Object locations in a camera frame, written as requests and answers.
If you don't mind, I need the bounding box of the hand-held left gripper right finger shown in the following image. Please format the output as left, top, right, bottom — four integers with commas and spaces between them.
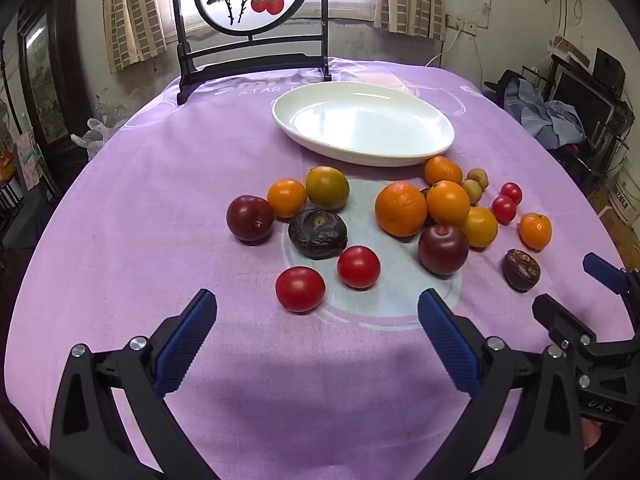
415, 288, 586, 480

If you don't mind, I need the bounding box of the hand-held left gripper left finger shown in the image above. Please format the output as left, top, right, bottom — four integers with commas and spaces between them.
50, 288, 221, 480

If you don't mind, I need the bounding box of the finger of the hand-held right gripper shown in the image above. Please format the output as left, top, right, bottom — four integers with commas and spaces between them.
531, 294, 601, 358
582, 252, 640, 341

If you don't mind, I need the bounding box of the dark water chestnut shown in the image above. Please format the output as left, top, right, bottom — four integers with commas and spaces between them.
502, 248, 541, 292

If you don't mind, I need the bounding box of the orange tangerine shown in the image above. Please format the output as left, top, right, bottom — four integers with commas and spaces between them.
461, 206, 499, 248
266, 178, 308, 219
424, 155, 464, 187
518, 212, 553, 251

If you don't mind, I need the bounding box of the dark purple plum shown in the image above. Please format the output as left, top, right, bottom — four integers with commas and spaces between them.
418, 224, 470, 276
226, 195, 275, 245

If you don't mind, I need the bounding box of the large orange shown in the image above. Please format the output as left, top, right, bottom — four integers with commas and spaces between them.
426, 180, 471, 226
375, 181, 428, 238

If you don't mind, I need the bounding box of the wrinkled dark passion fruit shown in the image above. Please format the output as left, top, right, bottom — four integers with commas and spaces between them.
288, 208, 349, 261

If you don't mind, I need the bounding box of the greenish yellow tangerine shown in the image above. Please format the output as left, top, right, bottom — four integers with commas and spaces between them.
305, 166, 350, 211

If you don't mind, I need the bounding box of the white oval plate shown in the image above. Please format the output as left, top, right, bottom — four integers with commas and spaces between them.
271, 81, 456, 167

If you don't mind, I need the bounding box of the cardboard box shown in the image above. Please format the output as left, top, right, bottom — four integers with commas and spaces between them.
592, 170, 640, 231

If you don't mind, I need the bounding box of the purple tablecloth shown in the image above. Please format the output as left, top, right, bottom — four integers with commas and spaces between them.
4, 57, 633, 480

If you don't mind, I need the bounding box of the blue clothes pile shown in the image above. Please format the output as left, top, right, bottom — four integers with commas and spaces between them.
502, 77, 587, 151

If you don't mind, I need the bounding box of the black monitor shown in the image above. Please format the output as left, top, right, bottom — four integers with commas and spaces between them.
551, 67, 616, 136

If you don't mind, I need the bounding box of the black box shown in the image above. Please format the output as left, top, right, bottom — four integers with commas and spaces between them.
592, 47, 627, 98

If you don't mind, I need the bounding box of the white plastic bag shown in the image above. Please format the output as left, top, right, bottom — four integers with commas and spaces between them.
71, 117, 128, 161

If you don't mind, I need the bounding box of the dark wooden cabinet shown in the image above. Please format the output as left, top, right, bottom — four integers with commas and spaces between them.
15, 0, 96, 171

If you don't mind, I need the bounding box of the white cable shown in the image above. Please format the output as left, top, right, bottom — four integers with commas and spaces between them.
425, 27, 463, 67

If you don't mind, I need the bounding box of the white wall socket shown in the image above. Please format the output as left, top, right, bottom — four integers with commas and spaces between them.
446, 15, 481, 36

